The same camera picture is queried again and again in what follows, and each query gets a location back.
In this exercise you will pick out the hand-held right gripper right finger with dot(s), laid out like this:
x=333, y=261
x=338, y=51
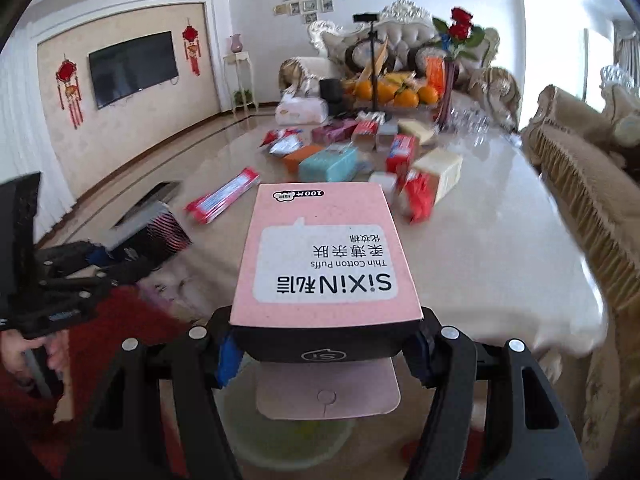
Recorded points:
x=424, y=360

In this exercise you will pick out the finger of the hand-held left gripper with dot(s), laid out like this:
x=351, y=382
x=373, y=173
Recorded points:
x=55, y=305
x=65, y=256

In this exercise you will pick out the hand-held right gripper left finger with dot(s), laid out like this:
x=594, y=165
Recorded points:
x=229, y=362

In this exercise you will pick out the light green plastic basket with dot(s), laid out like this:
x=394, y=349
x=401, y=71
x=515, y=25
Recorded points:
x=280, y=440

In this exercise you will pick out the pink cotton pad box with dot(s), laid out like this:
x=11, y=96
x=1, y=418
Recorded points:
x=320, y=260

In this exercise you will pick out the person's left hand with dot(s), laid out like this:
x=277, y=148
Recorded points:
x=15, y=350

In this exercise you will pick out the purple plastic bag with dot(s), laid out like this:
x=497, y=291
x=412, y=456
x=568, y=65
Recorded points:
x=155, y=296

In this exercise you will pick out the striped bag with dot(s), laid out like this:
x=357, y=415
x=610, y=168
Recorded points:
x=167, y=235

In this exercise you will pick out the white curtain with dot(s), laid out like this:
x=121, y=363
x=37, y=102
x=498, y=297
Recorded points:
x=25, y=125

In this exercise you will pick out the red plastic wrapper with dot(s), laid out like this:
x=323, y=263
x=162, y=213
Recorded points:
x=419, y=197

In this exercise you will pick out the red knot ornament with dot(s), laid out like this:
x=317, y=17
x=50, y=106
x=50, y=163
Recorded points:
x=67, y=72
x=190, y=35

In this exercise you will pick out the long red packet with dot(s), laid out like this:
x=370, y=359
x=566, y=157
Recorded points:
x=225, y=195

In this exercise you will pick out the small white box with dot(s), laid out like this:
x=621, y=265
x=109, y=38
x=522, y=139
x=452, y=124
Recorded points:
x=382, y=182

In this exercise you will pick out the large cream box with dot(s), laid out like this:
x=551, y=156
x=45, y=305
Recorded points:
x=440, y=172

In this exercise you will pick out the red blue box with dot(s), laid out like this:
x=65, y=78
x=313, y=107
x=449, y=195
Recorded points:
x=401, y=152

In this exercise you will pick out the orange box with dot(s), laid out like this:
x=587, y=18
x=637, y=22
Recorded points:
x=300, y=157

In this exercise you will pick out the teal tissue pack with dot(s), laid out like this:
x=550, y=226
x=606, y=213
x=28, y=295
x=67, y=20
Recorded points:
x=327, y=165

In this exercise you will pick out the red silver snack packet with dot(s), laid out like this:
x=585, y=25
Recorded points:
x=282, y=142

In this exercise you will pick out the small grey box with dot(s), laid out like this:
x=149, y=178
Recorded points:
x=386, y=136

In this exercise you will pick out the flat pale yellow box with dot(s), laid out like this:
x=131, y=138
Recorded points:
x=417, y=131

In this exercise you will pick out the red carton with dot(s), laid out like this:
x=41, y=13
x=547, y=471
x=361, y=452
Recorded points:
x=365, y=135

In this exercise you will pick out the small green plant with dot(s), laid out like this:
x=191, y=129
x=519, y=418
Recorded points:
x=243, y=96

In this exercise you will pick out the beige fringed sofa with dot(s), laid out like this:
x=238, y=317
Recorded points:
x=590, y=185

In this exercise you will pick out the group of clear glasses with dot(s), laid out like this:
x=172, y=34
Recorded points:
x=467, y=120

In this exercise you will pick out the maroon box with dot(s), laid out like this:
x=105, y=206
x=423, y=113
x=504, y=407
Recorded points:
x=332, y=132

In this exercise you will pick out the white tissue pack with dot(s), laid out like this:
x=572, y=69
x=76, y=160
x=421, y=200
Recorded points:
x=300, y=110

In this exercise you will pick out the white side table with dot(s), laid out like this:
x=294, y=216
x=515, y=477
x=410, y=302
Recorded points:
x=239, y=58

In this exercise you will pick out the vase with red roses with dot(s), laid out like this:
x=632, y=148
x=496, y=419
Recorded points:
x=448, y=95

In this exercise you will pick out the fruit bowl with oranges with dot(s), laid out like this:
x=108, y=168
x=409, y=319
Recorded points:
x=385, y=92

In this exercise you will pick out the pink vase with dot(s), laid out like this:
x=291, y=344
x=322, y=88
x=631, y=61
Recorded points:
x=236, y=45

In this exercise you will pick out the orange packet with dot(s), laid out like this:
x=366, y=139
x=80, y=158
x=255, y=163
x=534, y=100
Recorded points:
x=434, y=75

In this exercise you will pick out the black box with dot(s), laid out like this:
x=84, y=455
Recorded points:
x=330, y=90

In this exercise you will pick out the ornate white sofa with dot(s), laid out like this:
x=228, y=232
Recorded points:
x=415, y=35

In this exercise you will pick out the black phone tripod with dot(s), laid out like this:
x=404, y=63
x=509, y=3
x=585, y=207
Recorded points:
x=365, y=17

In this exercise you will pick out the beige curtain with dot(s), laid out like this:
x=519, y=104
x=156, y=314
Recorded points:
x=627, y=50

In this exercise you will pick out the wall television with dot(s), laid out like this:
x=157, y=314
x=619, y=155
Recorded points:
x=132, y=67

